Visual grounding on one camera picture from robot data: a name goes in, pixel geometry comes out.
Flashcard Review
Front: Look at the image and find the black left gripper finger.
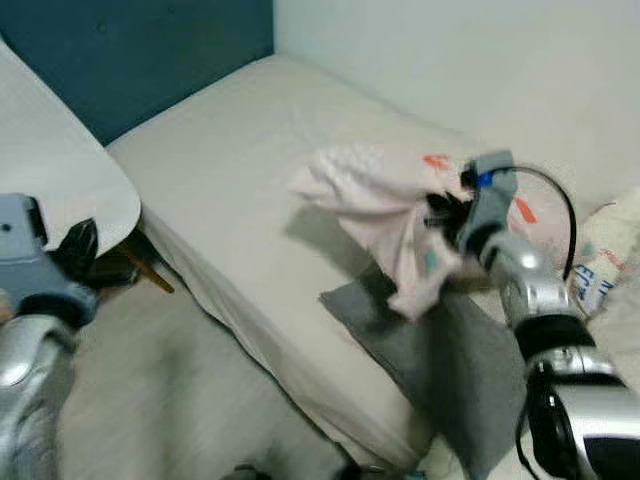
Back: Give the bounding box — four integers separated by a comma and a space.
60, 217, 101, 255

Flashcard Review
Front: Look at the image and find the pink patterned pillow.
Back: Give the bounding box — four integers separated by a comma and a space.
288, 143, 546, 322

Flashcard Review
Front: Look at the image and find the white shell chair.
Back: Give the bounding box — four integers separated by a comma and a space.
0, 38, 177, 295

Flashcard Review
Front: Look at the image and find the white printed pillow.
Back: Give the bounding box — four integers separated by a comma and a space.
568, 188, 640, 321

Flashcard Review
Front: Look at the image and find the beige blanket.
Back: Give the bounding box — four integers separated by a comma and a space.
592, 290, 640, 393

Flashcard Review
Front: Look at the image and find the grey cloth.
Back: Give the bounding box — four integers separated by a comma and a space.
319, 268, 533, 480

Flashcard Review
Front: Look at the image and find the beige bed mattress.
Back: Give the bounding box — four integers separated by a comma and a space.
107, 54, 640, 473

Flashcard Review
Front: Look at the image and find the blue padded headboard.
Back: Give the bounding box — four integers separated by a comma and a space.
0, 0, 275, 147

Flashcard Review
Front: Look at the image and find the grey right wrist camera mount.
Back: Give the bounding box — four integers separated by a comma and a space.
458, 150, 520, 253

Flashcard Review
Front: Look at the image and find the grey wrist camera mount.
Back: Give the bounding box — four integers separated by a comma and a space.
458, 150, 520, 253
0, 194, 53, 293

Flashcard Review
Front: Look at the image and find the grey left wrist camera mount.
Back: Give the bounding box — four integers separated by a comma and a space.
0, 194, 53, 293

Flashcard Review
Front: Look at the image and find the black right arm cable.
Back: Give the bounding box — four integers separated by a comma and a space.
513, 166, 579, 283

